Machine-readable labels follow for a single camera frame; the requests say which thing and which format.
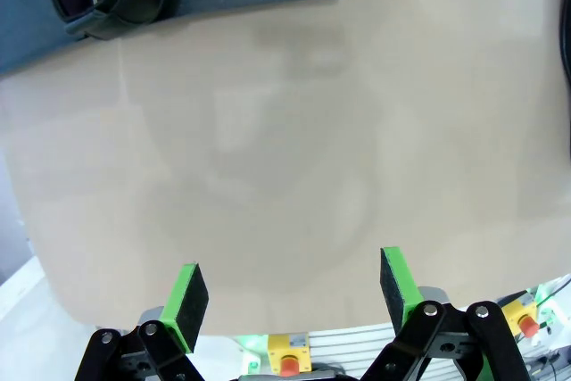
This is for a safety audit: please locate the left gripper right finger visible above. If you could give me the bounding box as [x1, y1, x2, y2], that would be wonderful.
[359, 245, 532, 381]

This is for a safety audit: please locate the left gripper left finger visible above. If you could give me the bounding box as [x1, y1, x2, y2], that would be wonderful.
[73, 261, 211, 381]

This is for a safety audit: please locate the white box with green light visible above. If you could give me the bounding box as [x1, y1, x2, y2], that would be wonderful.
[236, 334, 269, 376]

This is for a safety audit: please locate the yellow emergency stop button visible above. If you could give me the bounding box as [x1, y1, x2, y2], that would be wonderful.
[500, 292, 540, 338]
[266, 333, 312, 377]

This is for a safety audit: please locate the grooved aluminium base plate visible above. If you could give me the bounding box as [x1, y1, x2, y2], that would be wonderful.
[195, 320, 571, 381]

